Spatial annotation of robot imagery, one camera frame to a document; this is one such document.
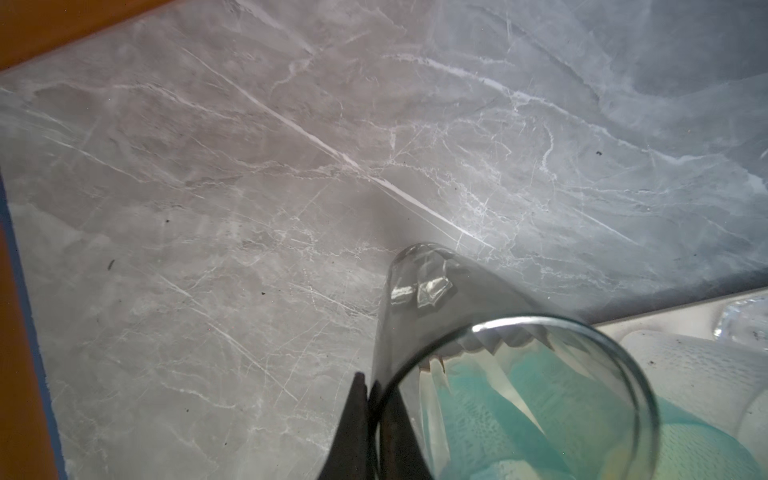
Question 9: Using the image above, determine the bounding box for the grey smoked cup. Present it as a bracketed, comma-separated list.
[370, 243, 660, 479]

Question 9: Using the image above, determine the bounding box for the clear faceted cup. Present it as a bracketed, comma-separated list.
[713, 296, 767, 352]

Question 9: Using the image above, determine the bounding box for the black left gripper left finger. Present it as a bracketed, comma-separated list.
[317, 372, 369, 480]

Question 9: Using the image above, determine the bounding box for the cream rectangular tray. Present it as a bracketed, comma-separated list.
[595, 288, 767, 341]

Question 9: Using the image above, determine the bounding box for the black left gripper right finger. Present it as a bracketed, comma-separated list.
[379, 389, 433, 480]

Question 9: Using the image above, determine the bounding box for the clear textured cup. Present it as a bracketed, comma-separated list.
[621, 330, 767, 468]

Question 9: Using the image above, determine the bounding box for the teal textured cup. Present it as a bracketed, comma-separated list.
[419, 351, 573, 479]
[530, 351, 766, 479]

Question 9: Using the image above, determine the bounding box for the teal textured cup front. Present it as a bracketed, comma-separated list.
[530, 351, 766, 479]

